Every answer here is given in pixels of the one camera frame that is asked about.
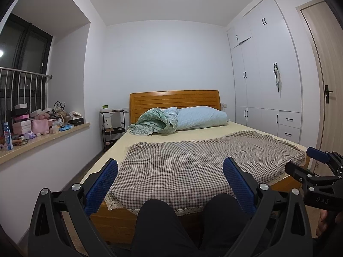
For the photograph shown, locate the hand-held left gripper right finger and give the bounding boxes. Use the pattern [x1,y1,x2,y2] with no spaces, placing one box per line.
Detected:
[223,157,313,257]

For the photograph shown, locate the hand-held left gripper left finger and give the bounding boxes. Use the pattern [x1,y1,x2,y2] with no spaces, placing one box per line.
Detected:
[28,158,119,257]

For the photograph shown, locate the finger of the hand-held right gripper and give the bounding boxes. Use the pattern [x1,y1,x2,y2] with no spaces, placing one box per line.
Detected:
[306,146,343,177]
[284,161,316,185]

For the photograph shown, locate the person's right hand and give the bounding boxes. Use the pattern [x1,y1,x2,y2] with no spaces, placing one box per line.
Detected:
[316,210,337,236]

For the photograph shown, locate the person's black-trousered legs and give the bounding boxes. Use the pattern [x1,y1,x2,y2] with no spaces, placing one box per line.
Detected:
[200,193,272,257]

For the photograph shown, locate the brown checkered blanket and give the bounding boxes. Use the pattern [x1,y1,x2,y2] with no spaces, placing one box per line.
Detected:
[104,130,306,217]

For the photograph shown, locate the black metal bedside rack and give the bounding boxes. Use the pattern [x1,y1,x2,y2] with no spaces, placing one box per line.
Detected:
[100,108,126,151]

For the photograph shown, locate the cream bed sheet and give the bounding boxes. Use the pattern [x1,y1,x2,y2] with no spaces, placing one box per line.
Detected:
[80,121,307,183]

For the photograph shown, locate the beige window sill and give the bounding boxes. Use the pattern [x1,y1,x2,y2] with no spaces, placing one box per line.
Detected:
[0,122,91,166]

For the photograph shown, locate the person's left leg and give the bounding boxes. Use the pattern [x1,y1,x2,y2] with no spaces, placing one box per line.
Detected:
[131,199,205,257]

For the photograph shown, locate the light blue pillow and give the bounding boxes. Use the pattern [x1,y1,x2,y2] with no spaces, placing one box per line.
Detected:
[175,106,228,132]

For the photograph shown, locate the green floral quilt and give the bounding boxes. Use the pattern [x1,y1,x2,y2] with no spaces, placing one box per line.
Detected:
[128,107,179,137]

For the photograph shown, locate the pink pouch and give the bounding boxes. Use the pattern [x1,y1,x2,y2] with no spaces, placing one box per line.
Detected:
[31,119,50,134]

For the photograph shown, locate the grey cloth hanging on wardrobe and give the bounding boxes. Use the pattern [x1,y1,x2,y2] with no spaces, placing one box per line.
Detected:
[273,62,282,93]

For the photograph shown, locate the wood grain door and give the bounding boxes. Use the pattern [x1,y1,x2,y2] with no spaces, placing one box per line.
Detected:
[295,0,343,152]

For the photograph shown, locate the blue drink bottle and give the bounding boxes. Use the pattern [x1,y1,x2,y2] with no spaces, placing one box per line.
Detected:
[3,122,14,151]

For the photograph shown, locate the white wardrobe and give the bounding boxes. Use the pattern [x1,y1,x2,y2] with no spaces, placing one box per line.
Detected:
[226,0,303,145]

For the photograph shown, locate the metal window railing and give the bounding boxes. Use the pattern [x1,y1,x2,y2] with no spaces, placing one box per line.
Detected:
[0,67,53,116]

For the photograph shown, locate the dark window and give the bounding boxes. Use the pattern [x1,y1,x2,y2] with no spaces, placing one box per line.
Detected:
[0,13,53,113]

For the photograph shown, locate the black door handle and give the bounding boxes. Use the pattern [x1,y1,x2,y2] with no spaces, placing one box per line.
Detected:
[324,85,334,104]

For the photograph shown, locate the wooden bed frame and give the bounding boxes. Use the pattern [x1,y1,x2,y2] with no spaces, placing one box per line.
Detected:
[80,90,311,245]

